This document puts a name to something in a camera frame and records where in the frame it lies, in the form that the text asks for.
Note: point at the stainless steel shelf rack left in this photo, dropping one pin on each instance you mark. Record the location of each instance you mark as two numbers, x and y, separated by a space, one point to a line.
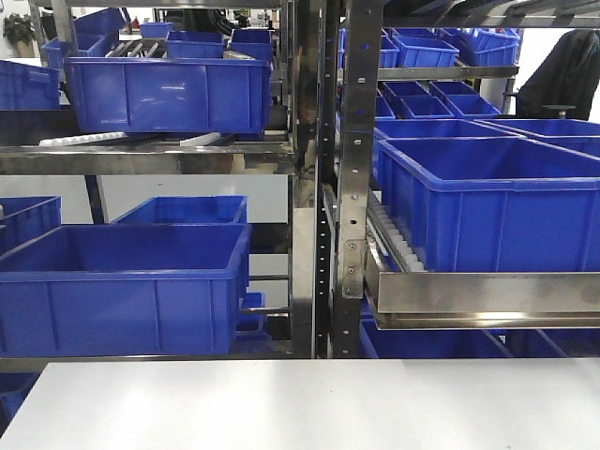
296 159

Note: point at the blue bin behind lower left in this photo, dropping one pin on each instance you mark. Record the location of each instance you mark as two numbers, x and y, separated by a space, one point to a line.
188 210

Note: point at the blue bin behind right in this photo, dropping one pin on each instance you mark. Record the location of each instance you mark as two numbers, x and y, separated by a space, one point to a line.
436 128

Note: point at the blue bin lower right shelf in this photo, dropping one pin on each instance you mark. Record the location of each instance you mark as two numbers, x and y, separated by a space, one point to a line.
428 344

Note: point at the large blue bin right shelf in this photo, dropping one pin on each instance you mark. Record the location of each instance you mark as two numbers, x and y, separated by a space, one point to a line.
493 204

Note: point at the large blue bin lower left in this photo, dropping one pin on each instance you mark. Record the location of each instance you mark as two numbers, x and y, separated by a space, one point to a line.
107 290

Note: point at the large blue bin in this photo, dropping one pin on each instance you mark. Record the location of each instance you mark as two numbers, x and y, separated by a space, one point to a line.
189 95
107 290

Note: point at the large blue bin upper left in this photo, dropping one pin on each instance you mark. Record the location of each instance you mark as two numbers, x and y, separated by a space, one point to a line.
189 95

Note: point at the white roller track strip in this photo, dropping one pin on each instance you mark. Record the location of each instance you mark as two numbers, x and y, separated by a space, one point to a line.
82 139

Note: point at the blue bin far left lower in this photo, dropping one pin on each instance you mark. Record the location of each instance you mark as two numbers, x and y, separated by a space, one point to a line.
27 218

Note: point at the black jacket on chair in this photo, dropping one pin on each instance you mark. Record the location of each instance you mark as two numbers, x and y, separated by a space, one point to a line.
569 76

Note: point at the blue bin far left upper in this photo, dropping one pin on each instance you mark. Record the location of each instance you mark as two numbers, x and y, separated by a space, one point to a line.
26 87

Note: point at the potted plant background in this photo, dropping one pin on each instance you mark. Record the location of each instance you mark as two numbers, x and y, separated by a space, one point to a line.
19 31

